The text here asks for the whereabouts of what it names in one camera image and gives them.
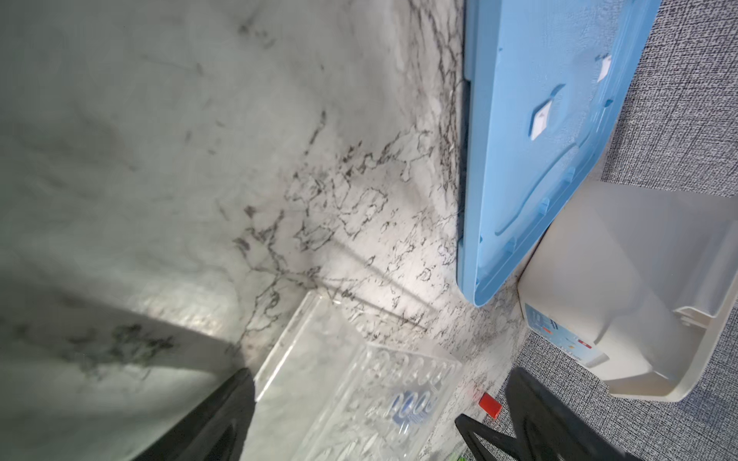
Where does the white plastic storage box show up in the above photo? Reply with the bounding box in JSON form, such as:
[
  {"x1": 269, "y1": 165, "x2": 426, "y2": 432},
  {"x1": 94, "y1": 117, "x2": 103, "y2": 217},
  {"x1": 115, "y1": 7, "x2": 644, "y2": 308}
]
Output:
[{"x1": 518, "y1": 182, "x2": 737, "y2": 401}]

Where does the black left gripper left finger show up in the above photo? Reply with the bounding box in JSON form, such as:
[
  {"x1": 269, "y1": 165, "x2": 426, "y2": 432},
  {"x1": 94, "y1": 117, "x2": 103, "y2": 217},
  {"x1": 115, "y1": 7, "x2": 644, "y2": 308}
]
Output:
[{"x1": 136, "y1": 368, "x2": 256, "y2": 460}]

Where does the blue plastic box lid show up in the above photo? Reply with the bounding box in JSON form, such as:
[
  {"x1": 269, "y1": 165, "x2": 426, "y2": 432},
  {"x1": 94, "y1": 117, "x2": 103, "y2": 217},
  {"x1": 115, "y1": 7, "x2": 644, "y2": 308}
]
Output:
[{"x1": 457, "y1": 1, "x2": 660, "y2": 307}]

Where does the clear plastic test tube rack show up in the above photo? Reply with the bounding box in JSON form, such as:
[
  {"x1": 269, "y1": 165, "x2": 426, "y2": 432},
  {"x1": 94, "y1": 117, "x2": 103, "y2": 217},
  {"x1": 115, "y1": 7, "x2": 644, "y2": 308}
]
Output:
[{"x1": 240, "y1": 291, "x2": 462, "y2": 460}]

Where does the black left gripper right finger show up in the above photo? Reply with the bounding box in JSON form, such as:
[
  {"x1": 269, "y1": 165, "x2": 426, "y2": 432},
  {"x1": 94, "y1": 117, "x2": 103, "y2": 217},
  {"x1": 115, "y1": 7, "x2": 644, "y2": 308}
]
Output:
[{"x1": 505, "y1": 367, "x2": 628, "y2": 460}]

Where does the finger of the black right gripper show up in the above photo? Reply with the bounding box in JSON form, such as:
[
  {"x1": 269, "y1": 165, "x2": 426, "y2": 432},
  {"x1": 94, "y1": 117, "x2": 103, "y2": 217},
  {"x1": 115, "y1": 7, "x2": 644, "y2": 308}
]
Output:
[{"x1": 455, "y1": 414, "x2": 534, "y2": 460}]

